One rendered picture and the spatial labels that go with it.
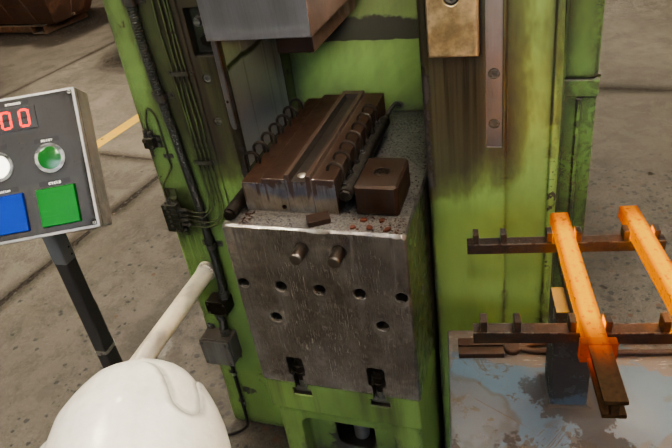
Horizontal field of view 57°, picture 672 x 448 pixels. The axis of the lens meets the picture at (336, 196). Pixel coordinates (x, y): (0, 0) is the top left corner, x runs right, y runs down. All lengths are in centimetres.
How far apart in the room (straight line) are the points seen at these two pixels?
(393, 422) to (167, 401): 108
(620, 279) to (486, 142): 138
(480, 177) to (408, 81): 41
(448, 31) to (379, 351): 66
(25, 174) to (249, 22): 54
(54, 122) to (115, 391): 90
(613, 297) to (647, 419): 129
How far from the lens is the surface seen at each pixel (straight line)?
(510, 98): 119
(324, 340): 137
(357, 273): 121
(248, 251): 127
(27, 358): 268
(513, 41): 116
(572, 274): 99
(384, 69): 157
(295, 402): 157
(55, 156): 131
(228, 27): 112
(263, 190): 124
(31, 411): 246
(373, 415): 151
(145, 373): 50
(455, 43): 114
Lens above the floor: 157
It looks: 31 degrees down
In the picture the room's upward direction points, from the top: 9 degrees counter-clockwise
